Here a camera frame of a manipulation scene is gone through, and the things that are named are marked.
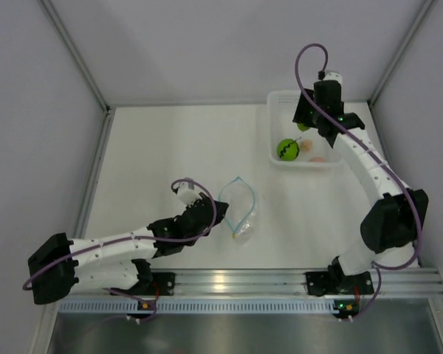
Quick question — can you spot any green fake leaf vegetable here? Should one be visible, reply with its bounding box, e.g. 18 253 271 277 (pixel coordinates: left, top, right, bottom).
296 123 309 131

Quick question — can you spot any clear zip top bag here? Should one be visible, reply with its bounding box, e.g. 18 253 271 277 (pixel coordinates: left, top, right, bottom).
217 176 257 246

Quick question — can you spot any beige fake garlic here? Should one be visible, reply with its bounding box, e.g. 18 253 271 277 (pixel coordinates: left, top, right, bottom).
299 139 314 153

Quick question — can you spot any pink fake egg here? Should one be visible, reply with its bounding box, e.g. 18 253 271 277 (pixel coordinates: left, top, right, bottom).
309 157 326 163

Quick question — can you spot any green fake melon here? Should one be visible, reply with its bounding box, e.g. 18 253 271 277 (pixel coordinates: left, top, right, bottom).
276 139 300 162

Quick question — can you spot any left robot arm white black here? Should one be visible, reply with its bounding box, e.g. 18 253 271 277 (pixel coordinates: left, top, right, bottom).
23 194 230 305

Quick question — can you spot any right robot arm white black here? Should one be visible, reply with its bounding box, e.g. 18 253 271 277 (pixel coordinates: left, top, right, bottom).
293 72 428 296

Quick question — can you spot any white plastic basket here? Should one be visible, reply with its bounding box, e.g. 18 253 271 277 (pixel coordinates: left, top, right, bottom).
267 90 343 169

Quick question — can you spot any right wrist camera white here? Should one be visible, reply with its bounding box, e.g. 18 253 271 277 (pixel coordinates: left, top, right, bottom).
318 70 343 85

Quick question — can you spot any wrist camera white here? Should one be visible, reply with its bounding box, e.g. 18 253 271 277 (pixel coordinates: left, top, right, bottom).
171 178 200 207
318 70 343 85

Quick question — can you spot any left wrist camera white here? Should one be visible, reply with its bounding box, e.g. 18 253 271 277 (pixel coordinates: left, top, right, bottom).
171 178 200 207

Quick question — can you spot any white slotted cable duct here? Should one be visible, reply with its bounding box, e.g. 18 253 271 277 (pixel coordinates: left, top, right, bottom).
58 298 356 315

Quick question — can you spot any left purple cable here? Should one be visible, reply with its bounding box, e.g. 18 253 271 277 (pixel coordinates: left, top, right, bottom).
22 178 219 292

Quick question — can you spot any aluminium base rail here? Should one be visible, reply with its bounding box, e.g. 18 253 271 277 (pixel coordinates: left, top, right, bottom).
168 268 443 299

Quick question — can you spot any left aluminium frame post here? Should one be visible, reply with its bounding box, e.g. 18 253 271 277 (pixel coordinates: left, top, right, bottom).
37 0 110 113

